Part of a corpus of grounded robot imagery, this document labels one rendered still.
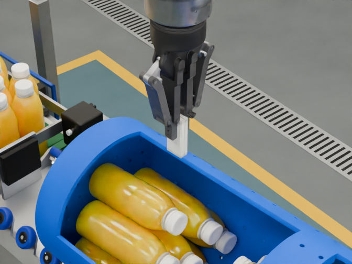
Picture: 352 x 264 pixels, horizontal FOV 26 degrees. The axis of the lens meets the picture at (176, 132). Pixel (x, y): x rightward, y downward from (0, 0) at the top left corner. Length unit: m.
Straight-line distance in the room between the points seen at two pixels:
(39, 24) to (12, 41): 2.00
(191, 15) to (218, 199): 0.50
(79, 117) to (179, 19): 0.79
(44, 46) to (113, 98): 1.49
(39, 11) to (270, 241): 0.94
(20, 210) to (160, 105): 0.64
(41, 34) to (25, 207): 0.56
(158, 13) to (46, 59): 1.11
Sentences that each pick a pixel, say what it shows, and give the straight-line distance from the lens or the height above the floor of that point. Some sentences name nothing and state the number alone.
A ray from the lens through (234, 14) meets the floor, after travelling 4.16.
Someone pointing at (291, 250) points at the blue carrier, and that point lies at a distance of 1.10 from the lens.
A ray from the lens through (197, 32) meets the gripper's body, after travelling 1.00.
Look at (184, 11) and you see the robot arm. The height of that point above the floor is 1.56.
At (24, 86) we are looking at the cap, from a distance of 1.69.
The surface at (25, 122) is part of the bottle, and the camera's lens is 1.71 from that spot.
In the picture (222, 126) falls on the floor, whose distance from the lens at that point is 3.33.
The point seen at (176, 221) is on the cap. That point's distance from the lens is 1.23.
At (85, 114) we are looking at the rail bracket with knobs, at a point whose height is 1.00.
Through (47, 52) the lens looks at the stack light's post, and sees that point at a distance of 2.05.
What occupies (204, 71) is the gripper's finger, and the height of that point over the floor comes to 1.42.
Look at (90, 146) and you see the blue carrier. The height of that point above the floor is 1.23.
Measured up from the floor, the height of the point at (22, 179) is 0.96.
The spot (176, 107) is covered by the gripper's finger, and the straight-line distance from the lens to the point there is 1.08.
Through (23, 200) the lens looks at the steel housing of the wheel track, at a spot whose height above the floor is 0.93.
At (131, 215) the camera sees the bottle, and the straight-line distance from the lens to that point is 1.27.
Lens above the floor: 2.03
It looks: 38 degrees down
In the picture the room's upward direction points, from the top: straight up
